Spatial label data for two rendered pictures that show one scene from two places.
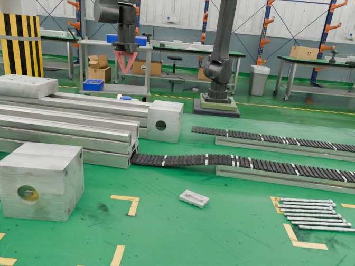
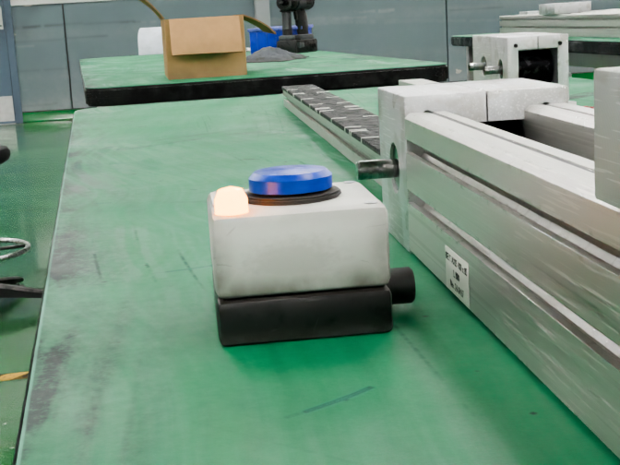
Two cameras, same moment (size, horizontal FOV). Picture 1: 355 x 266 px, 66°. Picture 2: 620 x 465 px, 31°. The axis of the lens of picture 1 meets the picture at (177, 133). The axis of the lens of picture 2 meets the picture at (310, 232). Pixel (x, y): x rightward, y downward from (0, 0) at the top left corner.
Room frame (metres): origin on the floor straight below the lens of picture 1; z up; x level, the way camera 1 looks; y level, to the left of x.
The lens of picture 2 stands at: (1.02, 0.71, 0.93)
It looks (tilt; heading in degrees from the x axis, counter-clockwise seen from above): 11 degrees down; 259
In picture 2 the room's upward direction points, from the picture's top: 3 degrees counter-clockwise
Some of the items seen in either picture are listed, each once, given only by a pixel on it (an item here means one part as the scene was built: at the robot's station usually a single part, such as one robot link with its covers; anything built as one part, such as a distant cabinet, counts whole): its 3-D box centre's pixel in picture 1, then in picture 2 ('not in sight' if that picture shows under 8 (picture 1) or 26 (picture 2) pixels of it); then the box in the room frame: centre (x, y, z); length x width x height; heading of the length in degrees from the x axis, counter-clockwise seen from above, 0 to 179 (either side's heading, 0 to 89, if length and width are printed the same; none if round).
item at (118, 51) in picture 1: (127, 58); not in sight; (0.94, 0.19, 0.98); 0.07 x 0.07 x 0.09; 85
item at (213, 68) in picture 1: (217, 74); not in sight; (1.20, -0.15, 0.92); 0.09 x 0.05 x 0.10; 128
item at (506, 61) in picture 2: not in sight; (520, 67); (0.38, -0.86, 0.83); 0.11 x 0.10 x 0.10; 172
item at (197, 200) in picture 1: (194, 198); not in sight; (0.45, -0.04, 0.78); 0.05 x 0.03 x 0.01; 61
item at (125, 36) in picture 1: (126, 36); not in sight; (0.93, 0.19, 1.05); 0.10 x 0.07 x 0.07; 175
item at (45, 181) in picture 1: (48, 176); not in sight; (0.41, 0.22, 0.83); 0.11 x 0.10 x 0.10; 1
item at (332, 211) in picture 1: (307, 211); not in sight; (0.44, -0.26, 0.78); 0.11 x 0.01 x 0.01; 93
